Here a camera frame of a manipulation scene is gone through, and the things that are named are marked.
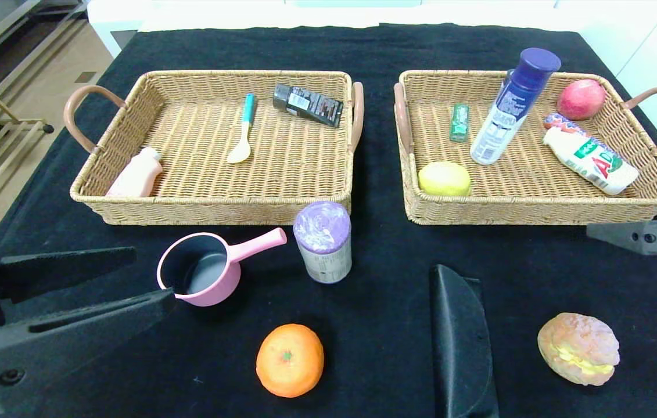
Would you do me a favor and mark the red blue wrapped snack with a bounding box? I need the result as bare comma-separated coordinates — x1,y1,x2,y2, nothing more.
543,113,581,136

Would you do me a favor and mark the wicker basket with food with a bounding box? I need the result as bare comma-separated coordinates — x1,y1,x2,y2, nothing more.
393,70,657,227

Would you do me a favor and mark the red apple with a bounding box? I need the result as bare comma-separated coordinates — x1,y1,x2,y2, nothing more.
556,79,606,121

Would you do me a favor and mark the pink saucepan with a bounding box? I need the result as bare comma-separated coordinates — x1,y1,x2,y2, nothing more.
157,228,288,308

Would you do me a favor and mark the beige wheeled metal rack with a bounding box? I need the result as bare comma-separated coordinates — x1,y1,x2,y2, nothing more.
0,87,56,242

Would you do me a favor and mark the wicker basket with spatula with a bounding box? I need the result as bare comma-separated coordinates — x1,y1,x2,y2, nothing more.
64,70,365,227

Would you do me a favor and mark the yellow lemon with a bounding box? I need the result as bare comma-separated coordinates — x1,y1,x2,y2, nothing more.
418,161,472,197

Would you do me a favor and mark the white yoghurt drink bottle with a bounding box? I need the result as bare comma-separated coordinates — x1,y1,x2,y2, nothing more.
543,127,640,196

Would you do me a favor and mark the pink lotion bottle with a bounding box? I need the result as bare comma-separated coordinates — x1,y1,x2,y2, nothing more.
106,147,164,198

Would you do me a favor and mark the white table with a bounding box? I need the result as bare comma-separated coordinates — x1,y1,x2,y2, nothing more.
88,0,584,59

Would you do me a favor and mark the black tablecloth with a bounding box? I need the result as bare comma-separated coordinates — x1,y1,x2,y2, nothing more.
0,23,657,418

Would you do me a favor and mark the purple lidded can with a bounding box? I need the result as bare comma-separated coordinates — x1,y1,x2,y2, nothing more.
293,201,353,285

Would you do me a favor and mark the blue capped spray can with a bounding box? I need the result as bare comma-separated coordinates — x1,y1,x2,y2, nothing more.
471,48,562,166

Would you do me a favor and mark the black pouch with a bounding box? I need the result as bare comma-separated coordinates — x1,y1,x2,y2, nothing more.
429,265,500,418

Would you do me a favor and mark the cream bread bun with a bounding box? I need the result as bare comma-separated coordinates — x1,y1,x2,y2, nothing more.
537,313,620,387

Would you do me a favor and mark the dark cosmetic tube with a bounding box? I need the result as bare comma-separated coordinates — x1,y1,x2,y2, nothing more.
273,84,344,128

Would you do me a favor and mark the teal handled beige spatula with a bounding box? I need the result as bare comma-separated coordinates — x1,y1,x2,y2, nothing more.
227,93,258,165

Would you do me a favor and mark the green gum pack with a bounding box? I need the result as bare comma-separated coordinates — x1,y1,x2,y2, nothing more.
449,103,471,143

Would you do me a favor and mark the orange fruit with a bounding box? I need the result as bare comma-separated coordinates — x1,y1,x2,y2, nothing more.
256,323,325,399

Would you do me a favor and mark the grey shelf frame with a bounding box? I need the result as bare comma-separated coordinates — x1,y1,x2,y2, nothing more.
0,0,89,88

